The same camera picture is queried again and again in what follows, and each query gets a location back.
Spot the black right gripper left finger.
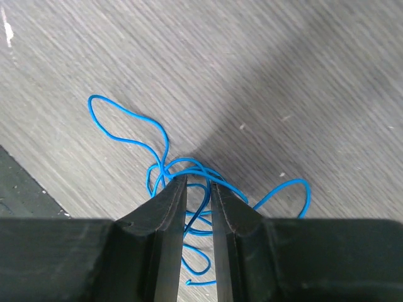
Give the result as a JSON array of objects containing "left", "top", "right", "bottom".
[{"left": 1, "top": 176, "right": 187, "bottom": 301}]

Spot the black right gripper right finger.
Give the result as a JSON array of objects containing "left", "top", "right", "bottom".
[{"left": 211, "top": 184, "right": 402, "bottom": 301}]

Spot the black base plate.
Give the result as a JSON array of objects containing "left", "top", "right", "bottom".
[{"left": 0, "top": 147, "right": 71, "bottom": 219}]

